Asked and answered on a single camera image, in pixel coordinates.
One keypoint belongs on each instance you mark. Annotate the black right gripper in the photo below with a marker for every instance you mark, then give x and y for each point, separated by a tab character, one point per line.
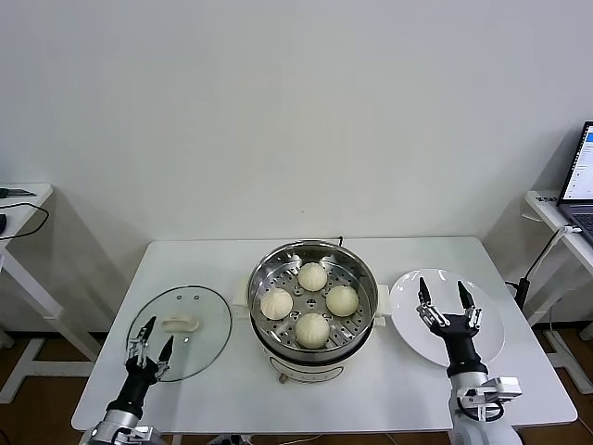
461	345

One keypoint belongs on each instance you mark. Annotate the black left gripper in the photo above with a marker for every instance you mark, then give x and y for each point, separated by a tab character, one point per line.
139	377

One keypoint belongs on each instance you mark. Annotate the round glass pot lid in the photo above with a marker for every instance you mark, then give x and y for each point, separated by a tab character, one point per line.
208	308

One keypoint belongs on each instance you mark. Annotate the white steamed baozi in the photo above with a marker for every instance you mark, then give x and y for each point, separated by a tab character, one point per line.
276	304
311	277
343	300
312	330

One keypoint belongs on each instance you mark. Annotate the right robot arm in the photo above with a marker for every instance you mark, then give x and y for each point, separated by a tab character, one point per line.
468	385

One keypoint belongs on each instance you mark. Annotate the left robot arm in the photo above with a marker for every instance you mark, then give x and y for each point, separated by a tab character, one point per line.
116	422

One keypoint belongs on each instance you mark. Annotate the stainless steel steamer basket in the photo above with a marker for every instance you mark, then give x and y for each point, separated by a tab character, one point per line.
361	287

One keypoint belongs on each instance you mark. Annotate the white round plate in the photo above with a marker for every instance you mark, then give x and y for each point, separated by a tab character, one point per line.
407	315

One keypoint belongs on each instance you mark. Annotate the white laptop side table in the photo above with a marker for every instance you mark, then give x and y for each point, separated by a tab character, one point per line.
544	204

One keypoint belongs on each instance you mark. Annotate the white electric cooking pot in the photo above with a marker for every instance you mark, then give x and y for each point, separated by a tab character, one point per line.
306	371

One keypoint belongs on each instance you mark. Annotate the black computer mouse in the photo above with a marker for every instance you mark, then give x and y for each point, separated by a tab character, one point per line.
2	224

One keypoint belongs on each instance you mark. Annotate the grey open laptop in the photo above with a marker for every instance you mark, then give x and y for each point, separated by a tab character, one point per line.
584	162

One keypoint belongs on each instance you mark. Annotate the green and black tool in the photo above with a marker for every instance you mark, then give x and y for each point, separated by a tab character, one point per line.
16	192

